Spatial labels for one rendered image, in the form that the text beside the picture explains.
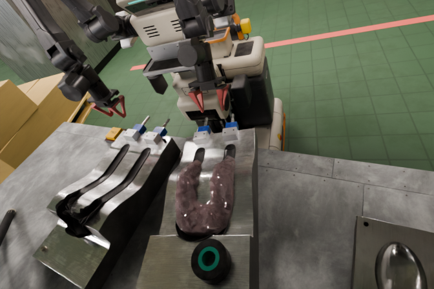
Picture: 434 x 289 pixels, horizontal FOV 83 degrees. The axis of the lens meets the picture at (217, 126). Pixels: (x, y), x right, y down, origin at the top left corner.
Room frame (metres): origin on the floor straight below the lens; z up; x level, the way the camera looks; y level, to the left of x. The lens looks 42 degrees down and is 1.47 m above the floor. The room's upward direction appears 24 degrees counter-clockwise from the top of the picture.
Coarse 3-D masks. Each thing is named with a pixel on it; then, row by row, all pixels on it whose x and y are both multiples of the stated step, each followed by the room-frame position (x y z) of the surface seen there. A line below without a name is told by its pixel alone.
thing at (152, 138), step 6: (168, 120) 0.78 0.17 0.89; (156, 126) 0.76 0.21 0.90; (162, 126) 0.76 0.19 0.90; (150, 132) 0.73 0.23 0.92; (156, 132) 0.73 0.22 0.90; (162, 132) 0.72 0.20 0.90; (144, 138) 0.71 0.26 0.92; (150, 138) 0.69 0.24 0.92; (156, 138) 0.69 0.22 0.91; (156, 144) 0.68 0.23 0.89
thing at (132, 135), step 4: (148, 116) 0.86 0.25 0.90; (136, 124) 0.83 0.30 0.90; (144, 124) 0.83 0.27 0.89; (132, 128) 0.81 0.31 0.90; (136, 128) 0.80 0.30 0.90; (140, 128) 0.79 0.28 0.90; (144, 128) 0.80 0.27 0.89; (128, 132) 0.78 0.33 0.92; (132, 132) 0.77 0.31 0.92; (136, 132) 0.77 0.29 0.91; (140, 132) 0.78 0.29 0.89; (144, 132) 0.80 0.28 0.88; (124, 136) 0.78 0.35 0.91; (128, 136) 0.76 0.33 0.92; (132, 136) 0.75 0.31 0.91; (136, 136) 0.76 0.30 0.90; (128, 140) 0.78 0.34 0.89; (132, 140) 0.76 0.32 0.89; (136, 140) 0.75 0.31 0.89
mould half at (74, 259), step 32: (128, 160) 0.67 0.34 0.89; (160, 160) 0.61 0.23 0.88; (64, 192) 0.60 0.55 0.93; (96, 192) 0.55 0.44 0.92; (128, 192) 0.52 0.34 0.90; (64, 224) 0.53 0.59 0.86; (96, 224) 0.42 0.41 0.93; (128, 224) 0.44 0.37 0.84; (32, 256) 0.47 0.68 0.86; (64, 256) 0.42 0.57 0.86; (96, 256) 0.38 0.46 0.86; (96, 288) 0.31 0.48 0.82
